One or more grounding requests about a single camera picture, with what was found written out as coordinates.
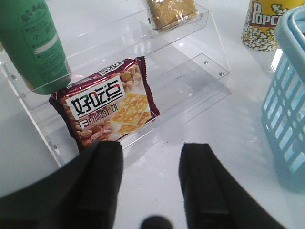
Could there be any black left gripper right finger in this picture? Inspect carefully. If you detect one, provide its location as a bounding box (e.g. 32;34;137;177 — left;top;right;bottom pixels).
179;143;284;229

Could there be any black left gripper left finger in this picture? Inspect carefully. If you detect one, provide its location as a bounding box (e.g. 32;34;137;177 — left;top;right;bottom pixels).
0;141;123;229

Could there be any bread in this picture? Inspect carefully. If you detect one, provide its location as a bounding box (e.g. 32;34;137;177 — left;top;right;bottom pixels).
146;0;198;32

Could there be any light blue plastic basket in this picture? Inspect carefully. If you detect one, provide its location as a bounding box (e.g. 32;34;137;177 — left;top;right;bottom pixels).
262;6;305;193

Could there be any maroon almond biscuit packet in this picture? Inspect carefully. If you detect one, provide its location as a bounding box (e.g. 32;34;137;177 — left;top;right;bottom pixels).
49;56;160;151

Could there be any clear acrylic left shelf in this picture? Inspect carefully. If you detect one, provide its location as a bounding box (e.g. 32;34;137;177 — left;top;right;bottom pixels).
0;0;228;166

